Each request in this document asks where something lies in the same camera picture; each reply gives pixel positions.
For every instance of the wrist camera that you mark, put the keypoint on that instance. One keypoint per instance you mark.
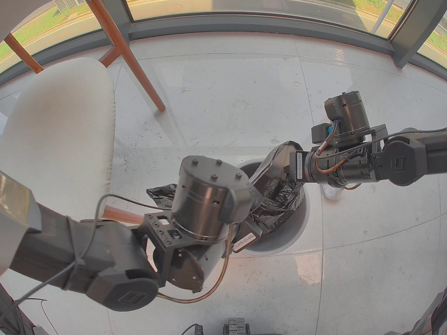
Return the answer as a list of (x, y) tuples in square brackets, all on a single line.
[(319, 134), (234, 204)]

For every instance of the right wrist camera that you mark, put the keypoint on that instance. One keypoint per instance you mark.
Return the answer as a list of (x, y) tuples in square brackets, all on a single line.
[(319, 134)]

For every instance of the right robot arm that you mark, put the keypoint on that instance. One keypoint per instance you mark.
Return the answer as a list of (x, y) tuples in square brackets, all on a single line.
[(401, 162)]

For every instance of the black plastic bag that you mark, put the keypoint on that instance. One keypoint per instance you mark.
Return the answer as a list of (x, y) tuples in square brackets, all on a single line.
[(276, 204)]

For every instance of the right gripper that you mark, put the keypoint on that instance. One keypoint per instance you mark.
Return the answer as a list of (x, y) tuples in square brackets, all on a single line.
[(358, 171)]

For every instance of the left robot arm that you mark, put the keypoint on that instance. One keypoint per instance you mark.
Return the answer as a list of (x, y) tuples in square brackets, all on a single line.
[(202, 194)]

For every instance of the white cushioned wooden chair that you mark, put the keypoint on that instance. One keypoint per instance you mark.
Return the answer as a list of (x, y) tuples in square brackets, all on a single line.
[(59, 124)]

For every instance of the window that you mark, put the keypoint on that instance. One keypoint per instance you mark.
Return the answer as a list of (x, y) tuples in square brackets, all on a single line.
[(244, 24)]

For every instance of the white trash bin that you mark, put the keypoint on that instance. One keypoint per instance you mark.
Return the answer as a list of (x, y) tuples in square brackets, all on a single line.
[(290, 236)]

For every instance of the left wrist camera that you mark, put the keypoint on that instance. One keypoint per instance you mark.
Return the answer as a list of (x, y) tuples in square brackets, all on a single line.
[(234, 204)]

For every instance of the crumpled white paper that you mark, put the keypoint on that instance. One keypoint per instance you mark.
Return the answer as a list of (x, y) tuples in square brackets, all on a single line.
[(331, 193)]

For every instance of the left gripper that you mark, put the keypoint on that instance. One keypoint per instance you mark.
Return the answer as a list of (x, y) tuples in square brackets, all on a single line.
[(249, 237)]

